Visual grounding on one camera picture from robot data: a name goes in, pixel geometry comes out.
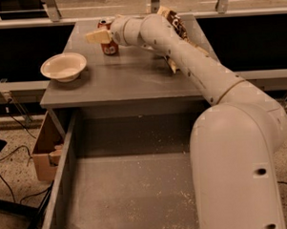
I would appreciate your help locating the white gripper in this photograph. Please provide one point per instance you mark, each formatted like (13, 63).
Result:
(117, 32)

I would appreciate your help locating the red coke can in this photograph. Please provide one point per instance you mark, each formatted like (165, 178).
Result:
(111, 48)

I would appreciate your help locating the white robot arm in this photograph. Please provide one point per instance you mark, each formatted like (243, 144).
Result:
(232, 142)

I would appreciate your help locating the open grey top drawer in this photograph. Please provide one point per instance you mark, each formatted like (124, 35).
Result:
(130, 172)

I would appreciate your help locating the white paper bowl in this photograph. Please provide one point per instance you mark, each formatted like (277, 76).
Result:
(64, 67)

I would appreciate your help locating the grey cabinet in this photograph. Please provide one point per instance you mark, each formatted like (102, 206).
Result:
(132, 82)

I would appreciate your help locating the brown chip bag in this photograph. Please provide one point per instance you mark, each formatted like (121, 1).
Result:
(174, 19)

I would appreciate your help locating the cardboard box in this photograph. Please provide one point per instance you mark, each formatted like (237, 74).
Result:
(47, 150)

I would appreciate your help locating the black stand base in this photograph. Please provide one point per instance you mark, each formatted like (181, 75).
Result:
(23, 198)

